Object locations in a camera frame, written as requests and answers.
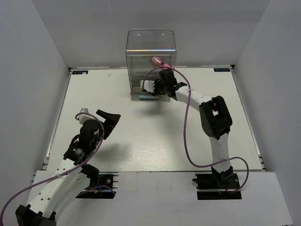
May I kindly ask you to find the right blue table sticker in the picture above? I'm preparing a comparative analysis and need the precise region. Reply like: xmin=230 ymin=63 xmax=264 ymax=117
xmin=214 ymin=68 xmax=230 ymax=72

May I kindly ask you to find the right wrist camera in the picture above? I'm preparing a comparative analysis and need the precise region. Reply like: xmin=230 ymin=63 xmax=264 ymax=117
xmin=140 ymin=80 xmax=155 ymax=93

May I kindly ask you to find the left blue table sticker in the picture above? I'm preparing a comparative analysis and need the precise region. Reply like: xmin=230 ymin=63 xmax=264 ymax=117
xmin=72 ymin=70 xmax=88 ymax=75

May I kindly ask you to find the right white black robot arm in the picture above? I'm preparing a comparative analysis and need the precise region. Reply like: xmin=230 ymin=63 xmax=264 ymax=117
xmin=152 ymin=66 xmax=233 ymax=188

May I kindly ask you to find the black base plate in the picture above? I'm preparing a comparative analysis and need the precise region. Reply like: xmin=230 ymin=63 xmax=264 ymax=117
xmin=192 ymin=173 xmax=242 ymax=201
xmin=76 ymin=172 xmax=119 ymax=199

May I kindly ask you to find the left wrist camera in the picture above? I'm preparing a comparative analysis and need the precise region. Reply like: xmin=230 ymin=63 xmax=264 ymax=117
xmin=75 ymin=108 xmax=93 ymax=125

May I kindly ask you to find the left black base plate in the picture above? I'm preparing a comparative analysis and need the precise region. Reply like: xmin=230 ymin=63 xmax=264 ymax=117
xmin=76 ymin=172 xmax=119 ymax=199

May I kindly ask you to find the blue table sticker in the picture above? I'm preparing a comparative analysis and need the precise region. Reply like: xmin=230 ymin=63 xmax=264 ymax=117
xmin=214 ymin=68 xmax=230 ymax=72
xmin=72 ymin=70 xmax=88 ymax=75

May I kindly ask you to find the clear plastic drawer organizer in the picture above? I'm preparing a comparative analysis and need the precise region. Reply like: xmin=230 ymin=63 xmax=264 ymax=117
xmin=126 ymin=28 xmax=176 ymax=101

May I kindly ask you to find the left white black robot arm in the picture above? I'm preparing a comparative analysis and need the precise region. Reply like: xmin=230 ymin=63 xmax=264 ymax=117
xmin=16 ymin=108 xmax=121 ymax=226

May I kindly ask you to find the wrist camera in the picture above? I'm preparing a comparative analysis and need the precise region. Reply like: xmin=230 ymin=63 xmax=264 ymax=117
xmin=140 ymin=80 xmax=155 ymax=93
xmin=75 ymin=108 xmax=93 ymax=125

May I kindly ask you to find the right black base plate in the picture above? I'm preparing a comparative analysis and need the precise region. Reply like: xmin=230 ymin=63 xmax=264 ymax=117
xmin=192 ymin=173 xmax=242 ymax=201

